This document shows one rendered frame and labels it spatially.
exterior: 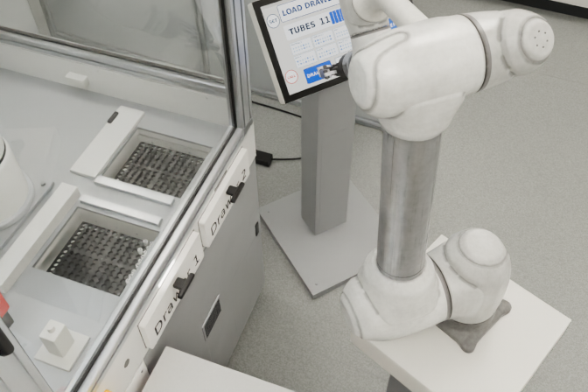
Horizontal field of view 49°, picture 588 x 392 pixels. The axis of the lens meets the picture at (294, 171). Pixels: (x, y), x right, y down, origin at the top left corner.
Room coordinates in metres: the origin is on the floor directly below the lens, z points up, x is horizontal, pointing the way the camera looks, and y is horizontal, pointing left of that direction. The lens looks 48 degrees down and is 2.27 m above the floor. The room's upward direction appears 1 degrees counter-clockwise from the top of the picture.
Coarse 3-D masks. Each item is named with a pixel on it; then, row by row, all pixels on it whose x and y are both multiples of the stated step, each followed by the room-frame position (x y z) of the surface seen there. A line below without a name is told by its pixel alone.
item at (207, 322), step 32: (256, 192) 1.36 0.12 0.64; (224, 224) 1.14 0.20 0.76; (256, 224) 1.33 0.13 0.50; (224, 256) 1.11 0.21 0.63; (256, 256) 1.32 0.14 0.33; (192, 288) 0.94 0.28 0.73; (224, 288) 1.09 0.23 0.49; (256, 288) 1.30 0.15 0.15; (192, 320) 0.91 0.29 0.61; (224, 320) 1.06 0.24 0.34; (160, 352) 0.76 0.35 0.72; (192, 352) 0.87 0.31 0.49; (224, 352) 1.02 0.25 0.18
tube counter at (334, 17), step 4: (328, 12) 1.66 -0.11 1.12; (332, 12) 1.66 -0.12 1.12; (336, 12) 1.66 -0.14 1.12; (340, 12) 1.67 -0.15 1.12; (320, 16) 1.64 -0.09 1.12; (324, 16) 1.64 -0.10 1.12; (328, 16) 1.65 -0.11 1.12; (332, 16) 1.65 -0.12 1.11; (336, 16) 1.66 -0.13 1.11; (340, 16) 1.66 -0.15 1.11; (320, 20) 1.63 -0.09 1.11; (324, 20) 1.64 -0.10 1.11; (328, 20) 1.64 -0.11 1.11; (332, 20) 1.64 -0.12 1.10; (336, 20) 1.65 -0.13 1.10; (340, 20) 1.65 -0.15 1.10; (320, 24) 1.62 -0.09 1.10; (324, 24) 1.63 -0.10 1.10; (328, 24) 1.63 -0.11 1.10; (332, 24) 1.64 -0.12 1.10
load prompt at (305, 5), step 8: (296, 0) 1.65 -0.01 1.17; (304, 0) 1.66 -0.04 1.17; (312, 0) 1.67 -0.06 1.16; (320, 0) 1.67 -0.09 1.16; (328, 0) 1.68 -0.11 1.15; (336, 0) 1.69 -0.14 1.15; (280, 8) 1.62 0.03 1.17; (288, 8) 1.63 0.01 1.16; (296, 8) 1.63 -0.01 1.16; (304, 8) 1.64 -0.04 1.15; (312, 8) 1.65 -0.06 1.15; (320, 8) 1.66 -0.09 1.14; (280, 16) 1.60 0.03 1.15; (288, 16) 1.61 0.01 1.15; (296, 16) 1.62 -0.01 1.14
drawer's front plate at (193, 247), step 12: (192, 240) 0.96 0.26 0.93; (180, 252) 0.93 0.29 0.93; (192, 252) 0.94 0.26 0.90; (180, 264) 0.89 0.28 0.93; (192, 264) 0.93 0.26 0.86; (168, 276) 0.85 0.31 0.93; (180, 276) 0.88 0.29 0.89; (168, 288) 0.83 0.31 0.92; (156, 300) 0.79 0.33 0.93; (168, 300) 0.81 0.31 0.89; (156, 312) 0.76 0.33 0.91; (144, 324) 0.73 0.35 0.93; (156, 324) 0.75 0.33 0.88; (144, 336) 0.72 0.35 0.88; (156, 336) 0.74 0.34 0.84
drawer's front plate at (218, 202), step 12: (240, 156) 1.25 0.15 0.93; (240, 168) 1.23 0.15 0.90; (228, 180) 1.16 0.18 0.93; (240, 180) 1.22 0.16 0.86; (216, 192) 1.12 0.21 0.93; (216, 204) 1.08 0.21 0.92; (228, 204) 1.14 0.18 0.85; (204, 216) 1.04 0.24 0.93; (216, 216) 1.07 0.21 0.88; (204, 228) 1.01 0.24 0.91; (216, 228) 1.06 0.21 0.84; (204, 240) 1.01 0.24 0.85
